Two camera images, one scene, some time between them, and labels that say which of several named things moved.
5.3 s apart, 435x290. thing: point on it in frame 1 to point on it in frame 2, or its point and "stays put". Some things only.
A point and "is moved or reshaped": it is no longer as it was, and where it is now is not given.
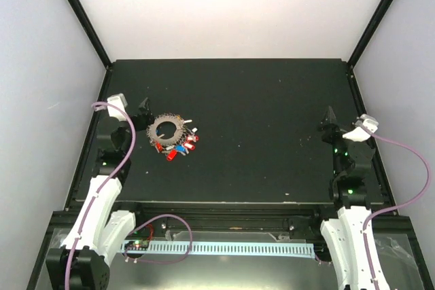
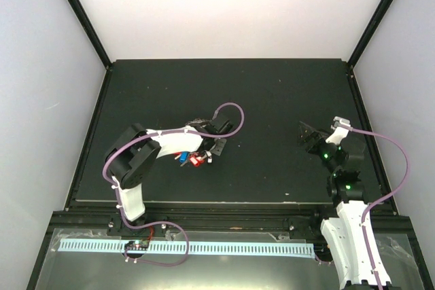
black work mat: [259, 122] stays put
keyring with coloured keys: [168, 134] is moved or reshaped
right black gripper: [329, 123] to [309, 133]
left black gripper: [142, 124] to [219, 149]
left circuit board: [137, 244] stays put
